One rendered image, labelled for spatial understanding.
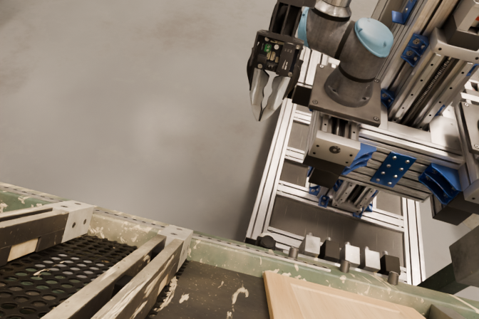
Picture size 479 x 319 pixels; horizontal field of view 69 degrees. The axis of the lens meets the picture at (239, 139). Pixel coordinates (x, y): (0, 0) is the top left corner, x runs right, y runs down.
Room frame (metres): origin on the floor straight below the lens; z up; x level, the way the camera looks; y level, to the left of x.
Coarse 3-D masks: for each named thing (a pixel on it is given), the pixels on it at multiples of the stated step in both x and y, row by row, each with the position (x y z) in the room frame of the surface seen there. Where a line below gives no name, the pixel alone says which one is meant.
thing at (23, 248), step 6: (30, 240) 0.23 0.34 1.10; (36, 240) 0.24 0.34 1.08; (12, 246) 0.20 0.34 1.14; (18, 246) 0.21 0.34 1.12; (24, 246) 0.22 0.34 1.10; (30, 246) 0.22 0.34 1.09; (12, 252) 0.19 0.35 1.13; (18, 252) 0.20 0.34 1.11; (24, 252) 0.21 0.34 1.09; (30, 252) 0.22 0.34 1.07; (12, 258) 0.19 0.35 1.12
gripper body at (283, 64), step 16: (288, 0) 0.47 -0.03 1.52; (304, 0) 0.49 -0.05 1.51; (288, 16) 0.48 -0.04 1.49; (272, 32) 0.45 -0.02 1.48; (288, 32) 0.47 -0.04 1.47; (256, 48) 0.46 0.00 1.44; (272, 48) 0.46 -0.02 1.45; (288, 48) 0.44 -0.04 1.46; (272, 64) 0.44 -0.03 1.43; (288, 64) 0.43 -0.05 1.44
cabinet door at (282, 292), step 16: (272, 288) 0.26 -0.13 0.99; (288, 288) 0.28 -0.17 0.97; (304, 288) 0.30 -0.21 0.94; (320, 288) 0.31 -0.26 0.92; (272, 304) 0.21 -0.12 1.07; (288, 304) 0.22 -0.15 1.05; (304, 304) 0.24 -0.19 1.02; (320, 304) 0.25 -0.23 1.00; (336, 304) 0.26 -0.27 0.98; (352, 304) 0.28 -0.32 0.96; (368, 304) 0.29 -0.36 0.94; (384, 304) 0.30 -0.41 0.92
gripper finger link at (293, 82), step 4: (300, 60) 0.49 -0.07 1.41; (300, 64) 0.49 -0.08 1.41; (300, 68) 0.48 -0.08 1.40; (296, 72) 0.48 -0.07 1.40; (300, 72) 0.48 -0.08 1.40; (296, 76) 0.47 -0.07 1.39; (292, 80) 0.47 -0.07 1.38; (296, 80) 0.47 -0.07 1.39; (288, 84) 0.47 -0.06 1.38; (292, 84) 0.47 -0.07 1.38; (296, 84) 0.47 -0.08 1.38; (288, 88) 0.46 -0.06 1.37; (292, 88) 0.47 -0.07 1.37; (288, 92) 0.47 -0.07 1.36; (284, 96) 0.46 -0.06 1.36
